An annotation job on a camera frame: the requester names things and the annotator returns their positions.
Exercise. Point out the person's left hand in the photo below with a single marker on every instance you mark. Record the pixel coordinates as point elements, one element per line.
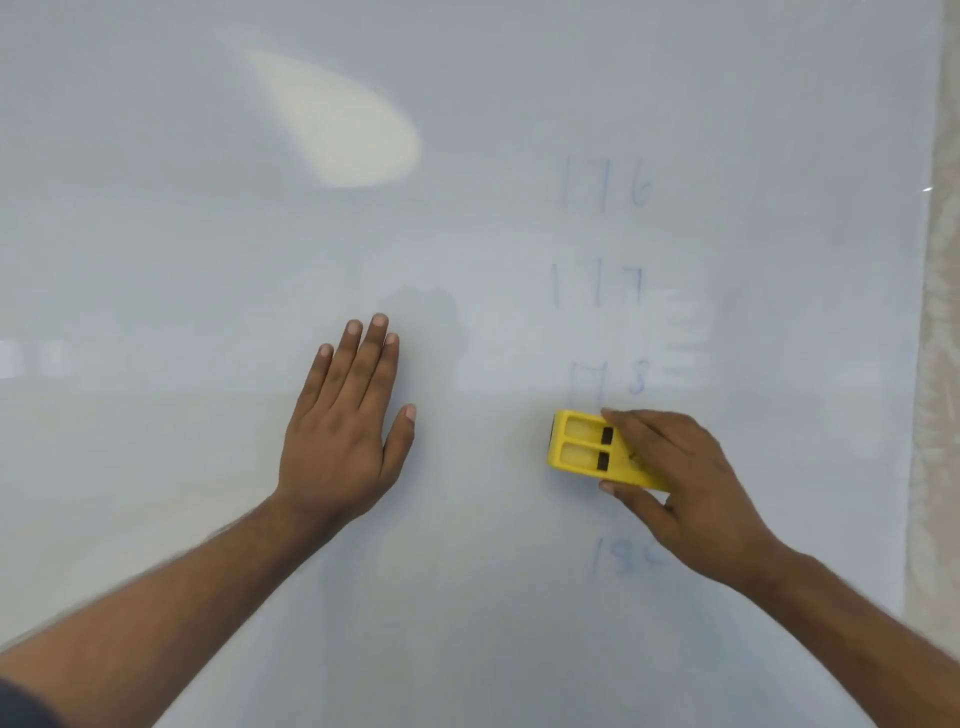
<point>337,450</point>

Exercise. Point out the person's right hand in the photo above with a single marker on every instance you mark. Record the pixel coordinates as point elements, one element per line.
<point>712,510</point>

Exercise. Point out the yellow whiteboard eraser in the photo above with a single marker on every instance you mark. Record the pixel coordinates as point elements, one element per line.
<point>577,441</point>

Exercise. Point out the glossy white whiteboard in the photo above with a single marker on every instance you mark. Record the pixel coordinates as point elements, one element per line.
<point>150,225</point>

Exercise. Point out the person's right forearm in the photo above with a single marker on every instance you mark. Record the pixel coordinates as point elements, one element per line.
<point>870,645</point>

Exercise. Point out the person's left forearm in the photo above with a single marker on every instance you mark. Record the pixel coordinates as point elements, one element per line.
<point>150,615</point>

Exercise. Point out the dark blue left sleeve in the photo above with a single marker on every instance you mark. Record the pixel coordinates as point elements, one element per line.
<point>22,709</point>

